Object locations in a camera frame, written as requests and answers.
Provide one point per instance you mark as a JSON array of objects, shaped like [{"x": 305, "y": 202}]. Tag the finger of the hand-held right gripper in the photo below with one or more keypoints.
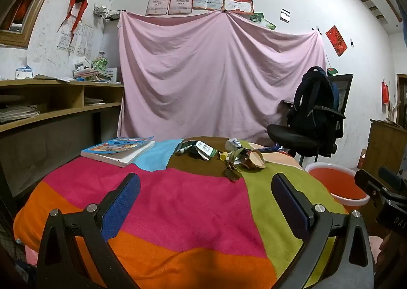
[
  {"x": 372, "y": 188},
  {"x": 394, "y": 179}
]

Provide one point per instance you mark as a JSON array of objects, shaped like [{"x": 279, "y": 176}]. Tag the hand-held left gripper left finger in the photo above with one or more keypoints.
[{"x": 120, "y": 206}]

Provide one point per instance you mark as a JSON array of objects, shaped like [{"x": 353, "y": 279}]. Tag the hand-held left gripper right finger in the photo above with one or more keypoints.
[{"x": 291, "y": 206}]

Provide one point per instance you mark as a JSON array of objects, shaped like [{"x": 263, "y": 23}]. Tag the orange bucket with white rim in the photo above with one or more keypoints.
[{"x": 337, "y": 184}]

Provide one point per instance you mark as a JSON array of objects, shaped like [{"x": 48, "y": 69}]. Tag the brown fruit shell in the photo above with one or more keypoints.
[{"x": 256, "y": 160}]

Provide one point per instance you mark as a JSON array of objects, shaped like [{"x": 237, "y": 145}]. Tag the blue plastic wrapper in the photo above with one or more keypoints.
[{"x": 270, "y": 149}]

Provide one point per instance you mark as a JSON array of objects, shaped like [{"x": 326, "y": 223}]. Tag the twig with dark leaves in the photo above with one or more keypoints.
[{"x": 233, "y": 171}]

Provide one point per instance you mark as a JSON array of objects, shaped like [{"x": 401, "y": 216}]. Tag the small yellow cap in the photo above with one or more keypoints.
[{"x": 224, "y": 156}]

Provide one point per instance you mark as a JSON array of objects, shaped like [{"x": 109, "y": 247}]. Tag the silver foil wrapper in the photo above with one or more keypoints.
[{"x": 233, "y": 143}]

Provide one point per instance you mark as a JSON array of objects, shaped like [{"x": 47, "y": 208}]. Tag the black wrapper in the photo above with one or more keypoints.
[{"x": 194, "y": 152}]

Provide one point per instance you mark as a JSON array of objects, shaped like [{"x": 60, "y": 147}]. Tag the white green medicine sachet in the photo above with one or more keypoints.
[{"x": 205, "y": 148}]

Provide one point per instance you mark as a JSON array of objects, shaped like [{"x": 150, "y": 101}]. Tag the wooden cabinet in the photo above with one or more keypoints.
[{"x": 381, "y": 145}]

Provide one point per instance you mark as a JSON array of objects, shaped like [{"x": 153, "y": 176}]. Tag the pink bedding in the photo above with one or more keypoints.
[{"x": 375, "y": 247}]

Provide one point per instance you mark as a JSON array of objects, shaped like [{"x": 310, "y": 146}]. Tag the blue illustrated workbook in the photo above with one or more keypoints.
[{"x": 117, "y": 149}]

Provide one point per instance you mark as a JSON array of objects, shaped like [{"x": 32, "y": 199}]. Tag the multicoloured patchwork blanket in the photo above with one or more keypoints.
[{"x": 190, "y": 206}]

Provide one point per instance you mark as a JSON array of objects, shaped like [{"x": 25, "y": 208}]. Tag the black office chair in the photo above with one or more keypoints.
[{"x": 286, "y": 134}]

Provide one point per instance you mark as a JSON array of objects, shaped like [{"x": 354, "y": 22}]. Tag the red hanging charm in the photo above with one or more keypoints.
[{"x": 385, "y": 91}]

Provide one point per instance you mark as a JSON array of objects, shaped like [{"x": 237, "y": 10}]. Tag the dark blue backpack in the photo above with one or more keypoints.
[{"x": 308, "y": 101}]

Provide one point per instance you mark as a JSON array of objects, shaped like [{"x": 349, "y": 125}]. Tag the papers in shelf cubby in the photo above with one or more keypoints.
[{"x": 93, "y": 101}]

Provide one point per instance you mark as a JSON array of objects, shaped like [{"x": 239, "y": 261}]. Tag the green red card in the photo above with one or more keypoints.
[{"x": 332, "y": 71}]

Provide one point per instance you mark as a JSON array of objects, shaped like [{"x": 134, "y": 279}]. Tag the stack of books and papers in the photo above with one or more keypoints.
[{"x": 92, "y": 75}]

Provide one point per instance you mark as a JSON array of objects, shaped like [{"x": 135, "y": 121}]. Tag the pile of newspapers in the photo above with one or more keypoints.
[{"x": 17, "y": 114}]

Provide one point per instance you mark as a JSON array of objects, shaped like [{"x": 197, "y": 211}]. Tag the glass jar with green contents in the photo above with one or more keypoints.
[{"x": 101, "y": 63}]

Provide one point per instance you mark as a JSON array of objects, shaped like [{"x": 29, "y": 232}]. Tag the pink hanging bed sheet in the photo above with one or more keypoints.
[{"x": 206, "y": 85}]

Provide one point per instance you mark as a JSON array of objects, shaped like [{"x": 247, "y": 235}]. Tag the white printed carton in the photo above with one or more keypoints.
[{"x": 81, "y": 63}]

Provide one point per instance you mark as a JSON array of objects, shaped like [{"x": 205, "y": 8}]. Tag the blue white tissue box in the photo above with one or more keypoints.
[{"x": 24, "y": 73}]

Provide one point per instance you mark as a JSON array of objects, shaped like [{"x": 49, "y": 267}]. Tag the green photo print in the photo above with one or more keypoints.
[
  {"x": 256, "y": 17},
  {"x": 268, "y": 24}
]

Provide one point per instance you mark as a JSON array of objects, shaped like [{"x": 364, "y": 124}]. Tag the black white photo print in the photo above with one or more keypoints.
[{"x": 285, "y": 15}]

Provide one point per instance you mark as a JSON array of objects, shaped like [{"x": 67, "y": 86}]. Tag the wooden framed mirror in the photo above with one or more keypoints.
[{"x": 31, "y": 15}]

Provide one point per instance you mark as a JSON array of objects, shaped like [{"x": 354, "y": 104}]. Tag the wooden door frame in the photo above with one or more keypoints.
[{"x": 399, "y": 98}]

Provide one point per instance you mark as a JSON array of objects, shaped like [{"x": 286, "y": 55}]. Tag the red diamond wall poster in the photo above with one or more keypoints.
[{"x": 336, "y": 40}]

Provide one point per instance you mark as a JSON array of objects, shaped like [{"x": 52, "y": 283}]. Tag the paper wall calendar sheet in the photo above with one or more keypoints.
[
  {"x": 86, "y": 40},
  {"x": 65, "y": 40}
]

